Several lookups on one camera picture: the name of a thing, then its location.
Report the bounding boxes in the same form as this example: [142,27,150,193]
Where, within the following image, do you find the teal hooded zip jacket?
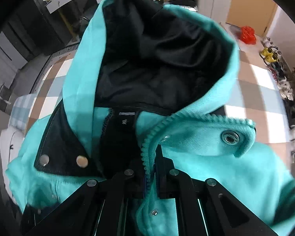
[6,0,295,235]

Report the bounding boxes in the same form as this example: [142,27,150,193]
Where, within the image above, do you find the plaid checkered bed sheet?
[9,51,289,160]

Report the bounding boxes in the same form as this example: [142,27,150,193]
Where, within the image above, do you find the yellow shoes on floor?
[259,47,282,65]

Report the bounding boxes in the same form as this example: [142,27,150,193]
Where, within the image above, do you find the orange plastic bag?
[239,26,256,45]

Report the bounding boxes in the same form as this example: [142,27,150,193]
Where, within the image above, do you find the black tall wardrobe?
[3,0,72,61]

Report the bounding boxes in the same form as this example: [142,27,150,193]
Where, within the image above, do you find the black duffel bag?
[77,4,99,39]

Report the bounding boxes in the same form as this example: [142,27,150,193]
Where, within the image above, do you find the wooden door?
[226,0,278,37]

